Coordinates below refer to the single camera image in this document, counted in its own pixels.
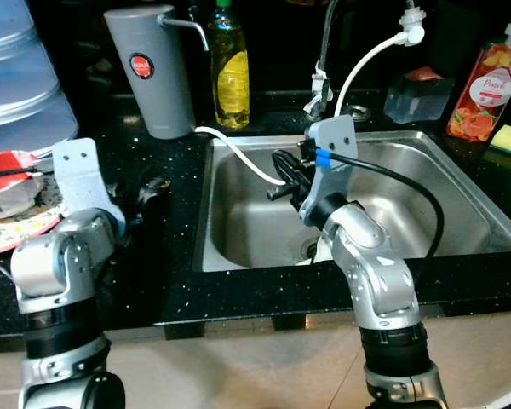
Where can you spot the clear soap dish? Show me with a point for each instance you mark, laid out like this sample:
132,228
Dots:
417,100

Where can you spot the grey water filter canister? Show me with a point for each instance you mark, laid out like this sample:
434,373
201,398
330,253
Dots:
153,98

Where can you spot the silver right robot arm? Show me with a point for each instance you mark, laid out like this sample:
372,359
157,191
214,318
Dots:
383,281

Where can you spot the peach hand soap bottle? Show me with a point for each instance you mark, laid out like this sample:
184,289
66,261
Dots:
485,98

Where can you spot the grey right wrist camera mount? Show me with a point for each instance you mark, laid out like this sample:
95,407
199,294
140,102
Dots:
336,141

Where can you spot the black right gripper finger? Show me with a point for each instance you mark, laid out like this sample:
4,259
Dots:
288,173
286,158

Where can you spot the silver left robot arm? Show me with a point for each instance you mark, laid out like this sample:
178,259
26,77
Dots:
60,273

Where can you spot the chrome faucet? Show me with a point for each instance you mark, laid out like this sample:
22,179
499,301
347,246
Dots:
318,89

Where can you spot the white tiered storage rack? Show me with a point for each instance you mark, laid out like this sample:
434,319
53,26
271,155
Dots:
21,85

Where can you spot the yellow dish soap bottle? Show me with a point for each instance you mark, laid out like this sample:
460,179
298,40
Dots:
230,85

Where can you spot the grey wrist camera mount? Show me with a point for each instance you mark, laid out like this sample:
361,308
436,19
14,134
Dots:
81,179
336,141

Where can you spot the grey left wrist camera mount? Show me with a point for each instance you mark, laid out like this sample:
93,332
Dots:
81,179

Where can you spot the stainless steel sink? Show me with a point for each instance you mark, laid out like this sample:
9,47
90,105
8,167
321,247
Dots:
247,217

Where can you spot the red and white bowl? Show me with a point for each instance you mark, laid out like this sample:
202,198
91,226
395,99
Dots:
4,164

